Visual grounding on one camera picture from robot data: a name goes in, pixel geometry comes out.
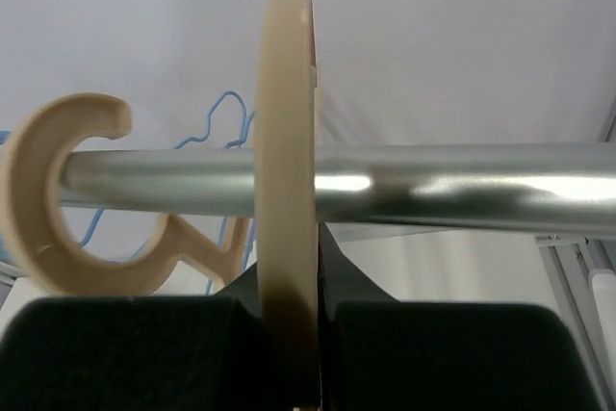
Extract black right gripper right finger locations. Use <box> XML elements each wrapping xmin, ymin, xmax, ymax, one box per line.
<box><xmin>319</xmin><ymin>225</ymin><xmax>601</xmax><ymax>410</ymax></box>

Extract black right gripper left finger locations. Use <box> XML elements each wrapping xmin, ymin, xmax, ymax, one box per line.
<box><xmin>1</xmin><ymin>270</ymin><xmax>270</xmax><ymax>410</ymax></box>

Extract beige wooden hanger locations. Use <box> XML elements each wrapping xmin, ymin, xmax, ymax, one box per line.
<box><xmin>0</xmin><ymin>91</ymin><xmax>259</xmax><ymax>295</ymax></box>
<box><xmin>253</xmin><ymin>0</ymin><xmax>321</xmax><ymax>410</ymax></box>

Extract blue wire hanger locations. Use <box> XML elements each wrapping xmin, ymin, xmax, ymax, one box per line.
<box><xmin>204</xmin><ymin>110</ymin><xmax>259</xmax><ymax>295</ymax></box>
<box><xmin>1</xmin><ymin>90</ymin><xmax>254</xmax><ymax>263</ymax></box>

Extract silver clothes rack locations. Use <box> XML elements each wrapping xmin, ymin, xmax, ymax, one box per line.
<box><xmin>60</xmin><ymin>143</ymin><xmax>615</xmax><ymax>239</ymax></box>

